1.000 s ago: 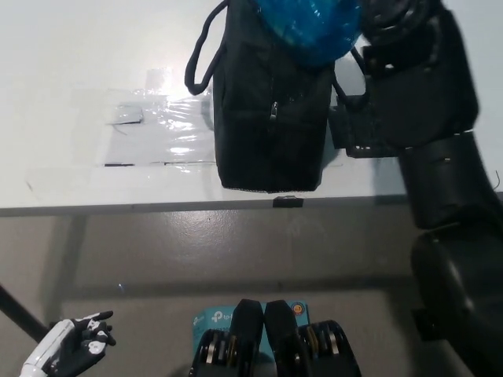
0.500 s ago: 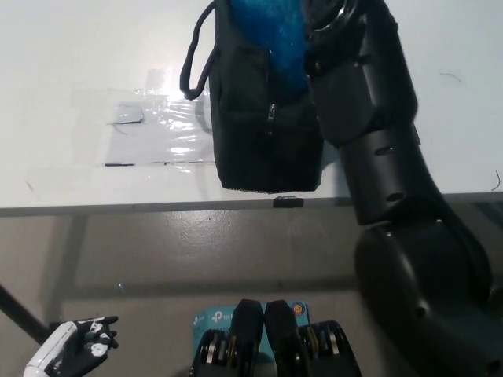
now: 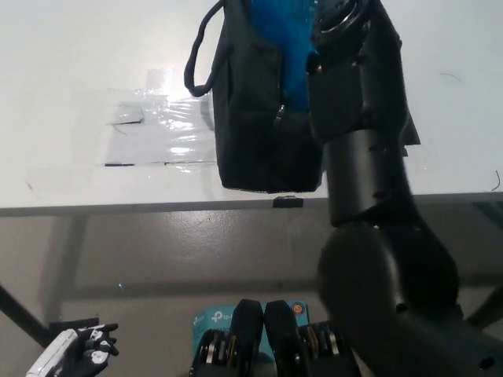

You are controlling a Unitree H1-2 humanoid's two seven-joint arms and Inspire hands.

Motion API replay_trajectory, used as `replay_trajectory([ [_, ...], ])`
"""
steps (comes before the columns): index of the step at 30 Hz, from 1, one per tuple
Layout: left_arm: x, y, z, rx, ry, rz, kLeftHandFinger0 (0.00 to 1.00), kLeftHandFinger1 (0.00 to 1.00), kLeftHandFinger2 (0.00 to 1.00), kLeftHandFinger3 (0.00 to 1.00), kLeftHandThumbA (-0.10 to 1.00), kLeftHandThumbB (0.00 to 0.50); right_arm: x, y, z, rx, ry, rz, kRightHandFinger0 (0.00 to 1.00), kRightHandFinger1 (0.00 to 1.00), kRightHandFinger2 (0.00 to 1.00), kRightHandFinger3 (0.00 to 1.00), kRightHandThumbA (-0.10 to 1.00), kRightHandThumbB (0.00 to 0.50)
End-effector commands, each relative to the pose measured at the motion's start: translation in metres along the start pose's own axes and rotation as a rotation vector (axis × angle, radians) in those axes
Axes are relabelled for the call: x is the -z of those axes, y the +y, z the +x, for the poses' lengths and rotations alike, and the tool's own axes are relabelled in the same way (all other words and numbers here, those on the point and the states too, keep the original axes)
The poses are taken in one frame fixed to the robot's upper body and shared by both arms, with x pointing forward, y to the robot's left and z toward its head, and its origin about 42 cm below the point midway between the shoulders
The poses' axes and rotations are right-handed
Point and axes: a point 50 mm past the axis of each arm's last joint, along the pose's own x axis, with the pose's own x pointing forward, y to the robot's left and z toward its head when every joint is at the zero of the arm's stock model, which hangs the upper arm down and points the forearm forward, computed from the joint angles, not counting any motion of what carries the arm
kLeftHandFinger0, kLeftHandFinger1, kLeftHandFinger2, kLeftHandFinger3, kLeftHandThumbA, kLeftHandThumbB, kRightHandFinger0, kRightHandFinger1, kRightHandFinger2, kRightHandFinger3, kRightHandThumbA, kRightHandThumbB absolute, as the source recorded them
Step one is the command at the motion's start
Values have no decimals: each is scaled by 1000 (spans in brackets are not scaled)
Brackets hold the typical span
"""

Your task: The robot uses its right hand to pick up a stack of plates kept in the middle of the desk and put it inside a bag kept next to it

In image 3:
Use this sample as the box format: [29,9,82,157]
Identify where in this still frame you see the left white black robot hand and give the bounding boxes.
[25,322,119,377]

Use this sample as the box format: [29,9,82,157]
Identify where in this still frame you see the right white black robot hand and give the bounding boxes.
[314,0,354,28]

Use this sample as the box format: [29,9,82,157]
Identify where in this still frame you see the blue plastic-wrapped plate stack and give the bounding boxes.
[251,0,319,115]

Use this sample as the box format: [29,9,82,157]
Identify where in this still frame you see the black fabric duffel bag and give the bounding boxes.
[183,0,406,194]

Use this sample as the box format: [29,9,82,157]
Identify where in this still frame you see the black floor tape patch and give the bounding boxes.
[49,317,99,342]

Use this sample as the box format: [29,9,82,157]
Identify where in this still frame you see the black tape patch on table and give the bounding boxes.
[398,113,422,156]

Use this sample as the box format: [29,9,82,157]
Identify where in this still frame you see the teal tp-link box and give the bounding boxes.
[191,302,311,354]

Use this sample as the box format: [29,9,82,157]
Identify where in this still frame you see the clear plastic tape sheet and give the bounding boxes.
[70,66,221,174]

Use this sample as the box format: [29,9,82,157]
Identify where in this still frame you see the white taped paper sheet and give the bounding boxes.
[105,124,217,167]

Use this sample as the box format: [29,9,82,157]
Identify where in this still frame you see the grey taped paper square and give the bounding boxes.
[108,102,145,126]

